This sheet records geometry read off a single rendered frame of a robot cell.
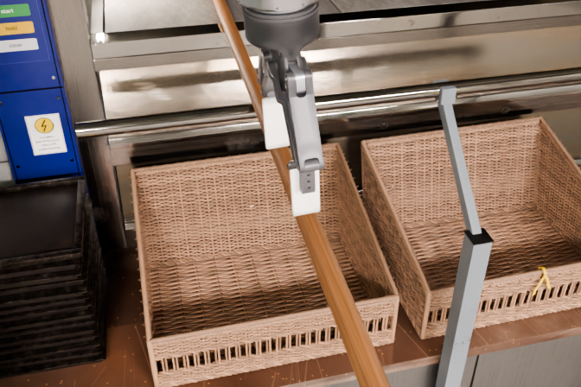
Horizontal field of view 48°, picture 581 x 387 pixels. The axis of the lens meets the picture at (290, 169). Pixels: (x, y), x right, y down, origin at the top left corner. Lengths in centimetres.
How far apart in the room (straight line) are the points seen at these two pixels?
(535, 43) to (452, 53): 24
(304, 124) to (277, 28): 9
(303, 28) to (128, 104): 103
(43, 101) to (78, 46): 15
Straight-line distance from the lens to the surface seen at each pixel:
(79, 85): 159
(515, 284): 160
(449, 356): 151
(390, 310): 149
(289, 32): 62
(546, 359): 178
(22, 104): 159
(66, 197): 153
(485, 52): 184
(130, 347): 159
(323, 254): 83
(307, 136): 62
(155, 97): 161
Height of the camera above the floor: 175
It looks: 34 degrees down
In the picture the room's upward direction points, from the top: straight up
